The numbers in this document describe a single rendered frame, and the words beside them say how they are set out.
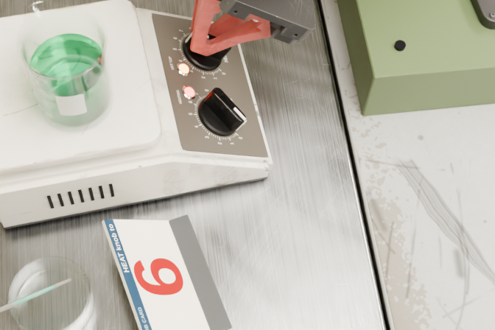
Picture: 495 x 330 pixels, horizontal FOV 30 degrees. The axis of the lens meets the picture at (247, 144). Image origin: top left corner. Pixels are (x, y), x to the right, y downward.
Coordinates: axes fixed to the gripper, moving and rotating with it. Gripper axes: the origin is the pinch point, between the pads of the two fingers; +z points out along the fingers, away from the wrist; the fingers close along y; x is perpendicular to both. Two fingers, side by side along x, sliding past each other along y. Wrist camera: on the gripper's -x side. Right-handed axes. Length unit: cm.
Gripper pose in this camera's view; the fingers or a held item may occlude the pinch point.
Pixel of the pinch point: (203, 39)
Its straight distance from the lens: 67.6
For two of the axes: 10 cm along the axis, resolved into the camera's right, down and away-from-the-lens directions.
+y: 0.3, 8.2, -5.7
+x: 8.6, 2.7, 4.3
